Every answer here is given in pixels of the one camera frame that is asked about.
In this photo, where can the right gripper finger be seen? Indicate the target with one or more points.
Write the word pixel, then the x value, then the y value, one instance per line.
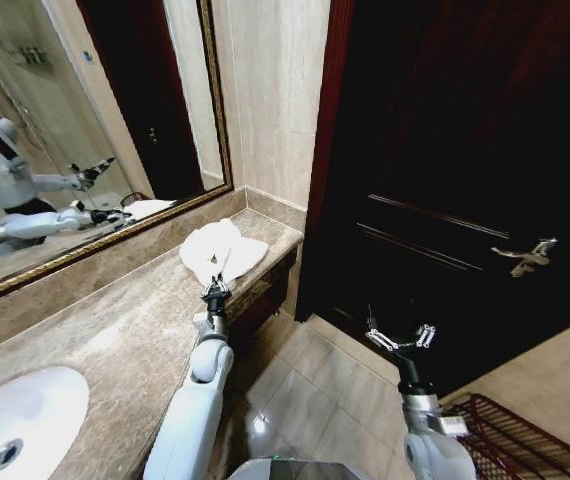
pixel 379 338
pixel 425 335

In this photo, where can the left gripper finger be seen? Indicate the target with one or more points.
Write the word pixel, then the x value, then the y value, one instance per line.
pixel 210 288
pixel 221 287

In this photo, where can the white towel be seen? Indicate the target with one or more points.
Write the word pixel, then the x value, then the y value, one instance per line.
pixel 225 252

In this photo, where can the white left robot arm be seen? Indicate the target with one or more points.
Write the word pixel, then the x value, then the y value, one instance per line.
pixel 200 400

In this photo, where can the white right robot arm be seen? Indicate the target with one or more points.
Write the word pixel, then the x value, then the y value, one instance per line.
pixel 430 440

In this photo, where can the red-brown wicker hamper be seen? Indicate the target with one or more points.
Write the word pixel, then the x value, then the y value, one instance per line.
pixel 530 440

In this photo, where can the carved dark wood vanity front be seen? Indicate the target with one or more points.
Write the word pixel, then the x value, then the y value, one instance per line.
pixel 265 290

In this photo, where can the robot front shell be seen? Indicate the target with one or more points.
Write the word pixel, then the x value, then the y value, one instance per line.
pixel 290 470

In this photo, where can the dark wooden door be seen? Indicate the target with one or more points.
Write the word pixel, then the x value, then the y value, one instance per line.
pixel 465 150

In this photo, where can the white oval sink basin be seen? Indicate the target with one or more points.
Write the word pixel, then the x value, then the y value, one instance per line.
pixel 40 415

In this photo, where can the metal sink drain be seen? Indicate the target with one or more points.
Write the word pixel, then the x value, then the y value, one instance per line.
pixel 6 455

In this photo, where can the dark red door frame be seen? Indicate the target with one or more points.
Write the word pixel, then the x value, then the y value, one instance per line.
pixel 332 100

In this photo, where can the gold framed wall mirror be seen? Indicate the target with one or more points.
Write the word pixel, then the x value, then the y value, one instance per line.
pixel 65 125

